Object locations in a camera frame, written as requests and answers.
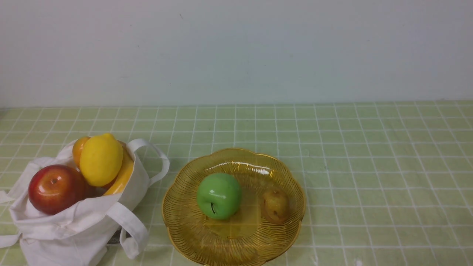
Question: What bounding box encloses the yellow lemon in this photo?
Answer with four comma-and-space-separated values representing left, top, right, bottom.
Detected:
79, 133, 124, 187

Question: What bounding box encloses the amber glass fruit plate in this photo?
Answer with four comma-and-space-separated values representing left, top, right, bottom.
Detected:
162, 147, 306, 266

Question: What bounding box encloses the brown kiwi fruit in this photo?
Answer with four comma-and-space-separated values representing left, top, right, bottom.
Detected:
261, 188, 290, 224

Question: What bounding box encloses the white cloth tote bag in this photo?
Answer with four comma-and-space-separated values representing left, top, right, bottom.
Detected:
1, 139, 170, 266

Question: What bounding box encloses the green apple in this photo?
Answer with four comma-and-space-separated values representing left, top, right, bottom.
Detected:
196, 173, 242, 220

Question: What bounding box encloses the yellow banana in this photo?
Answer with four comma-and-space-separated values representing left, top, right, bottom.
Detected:
103, 147, 135, 196

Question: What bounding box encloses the green checkered tablecloth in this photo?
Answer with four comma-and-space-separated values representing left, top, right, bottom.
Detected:
0, 101, 473, 266

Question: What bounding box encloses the orange mango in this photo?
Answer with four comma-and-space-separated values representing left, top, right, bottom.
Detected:
72, 136, 90, 169

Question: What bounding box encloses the red apple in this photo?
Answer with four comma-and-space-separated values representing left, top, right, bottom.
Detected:
27, 164, 89, 215

